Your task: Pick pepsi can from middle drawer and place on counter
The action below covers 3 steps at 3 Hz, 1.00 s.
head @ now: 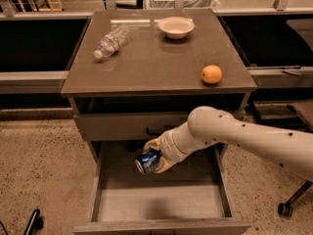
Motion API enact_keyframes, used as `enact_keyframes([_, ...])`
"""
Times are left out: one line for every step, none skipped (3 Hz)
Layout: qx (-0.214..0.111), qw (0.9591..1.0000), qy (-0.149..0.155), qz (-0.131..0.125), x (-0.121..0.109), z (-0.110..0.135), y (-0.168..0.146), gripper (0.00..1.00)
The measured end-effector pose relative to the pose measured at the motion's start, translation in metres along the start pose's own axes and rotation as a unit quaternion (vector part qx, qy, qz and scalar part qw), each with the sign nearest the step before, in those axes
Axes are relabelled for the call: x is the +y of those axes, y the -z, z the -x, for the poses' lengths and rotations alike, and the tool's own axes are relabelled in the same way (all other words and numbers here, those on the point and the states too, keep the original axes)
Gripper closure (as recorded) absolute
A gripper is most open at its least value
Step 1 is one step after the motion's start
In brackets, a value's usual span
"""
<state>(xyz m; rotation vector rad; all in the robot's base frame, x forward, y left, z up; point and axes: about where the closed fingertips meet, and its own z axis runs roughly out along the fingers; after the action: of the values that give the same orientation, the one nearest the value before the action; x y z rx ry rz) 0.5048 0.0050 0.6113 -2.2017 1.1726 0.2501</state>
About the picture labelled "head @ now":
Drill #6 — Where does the grey drawer cabinet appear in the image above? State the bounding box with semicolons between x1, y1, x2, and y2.
60;9;258;235

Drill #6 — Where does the orange fruit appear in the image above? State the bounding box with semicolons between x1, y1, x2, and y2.
201;65;222;84

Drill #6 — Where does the blue pepsi can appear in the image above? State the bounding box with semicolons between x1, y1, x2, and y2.
135;149;161;174

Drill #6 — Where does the closed grey top drawer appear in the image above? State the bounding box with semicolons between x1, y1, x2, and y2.
74;112;188;141

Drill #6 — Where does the white paper bowl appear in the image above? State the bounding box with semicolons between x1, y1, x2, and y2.
157;17;195;39

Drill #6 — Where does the open grey middle drawer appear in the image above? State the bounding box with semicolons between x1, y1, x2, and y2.
73;141;250;235

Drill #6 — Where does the clear plastic water bottle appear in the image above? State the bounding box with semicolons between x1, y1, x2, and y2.
94;24;130;60

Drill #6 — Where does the black drawer handle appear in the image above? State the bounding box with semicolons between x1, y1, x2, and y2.
146;127;168;136

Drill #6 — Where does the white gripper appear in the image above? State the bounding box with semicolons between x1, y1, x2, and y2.
143;122;209;173

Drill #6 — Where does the black chair leg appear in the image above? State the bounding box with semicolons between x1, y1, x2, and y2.
23;209;44;235

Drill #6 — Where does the black office chair base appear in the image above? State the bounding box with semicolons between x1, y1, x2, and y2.
247;98;313;218

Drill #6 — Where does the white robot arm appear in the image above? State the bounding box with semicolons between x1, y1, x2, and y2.
144;107;313;181

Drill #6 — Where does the white wire basket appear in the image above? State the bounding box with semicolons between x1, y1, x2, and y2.
143;0;221;10

